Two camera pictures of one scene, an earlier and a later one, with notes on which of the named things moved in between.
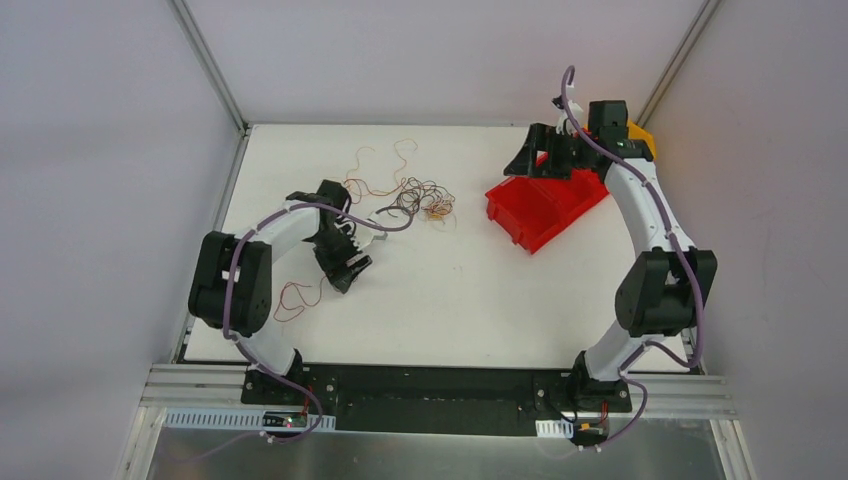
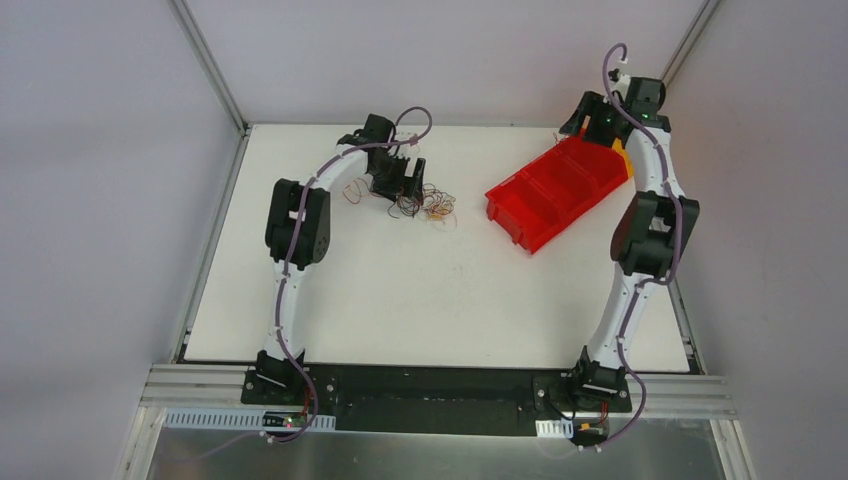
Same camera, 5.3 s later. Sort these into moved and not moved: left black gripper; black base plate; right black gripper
Moved: left black gripper; right black gripper
Not moved: black base plate
